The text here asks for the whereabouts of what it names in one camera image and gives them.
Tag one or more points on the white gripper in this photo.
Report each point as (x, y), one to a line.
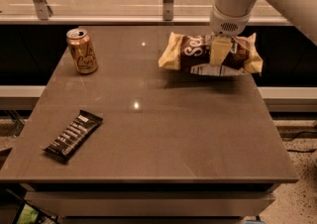
(228, 23)

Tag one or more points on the brown chip bag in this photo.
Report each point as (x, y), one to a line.
(191, 54)

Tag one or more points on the black rxbar chocolate bar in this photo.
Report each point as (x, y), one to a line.
(74, 135)

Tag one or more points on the orange soda can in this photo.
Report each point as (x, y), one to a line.
(82, 51)

